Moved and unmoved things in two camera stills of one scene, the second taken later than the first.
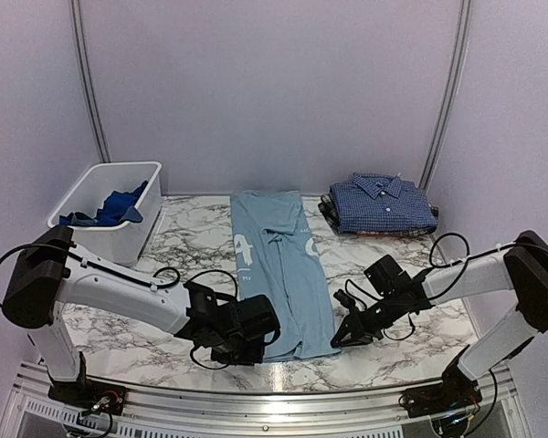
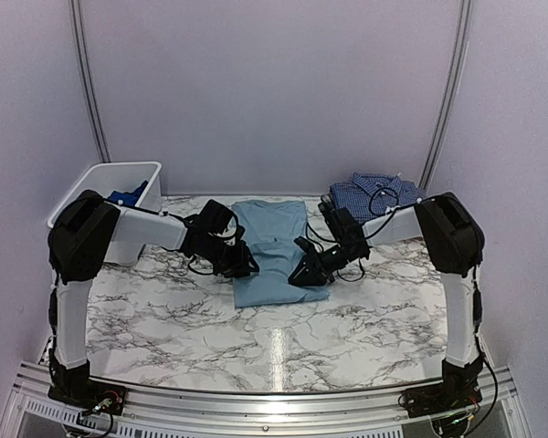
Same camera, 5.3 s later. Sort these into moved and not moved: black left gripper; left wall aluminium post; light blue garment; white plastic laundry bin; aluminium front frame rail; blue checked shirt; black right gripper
Moved: black right gripper; black left gripper; light blue garment
Not moved: white plastic laundry bin; aluminium front frame rail; blue checked shirt; left wall aluminium post
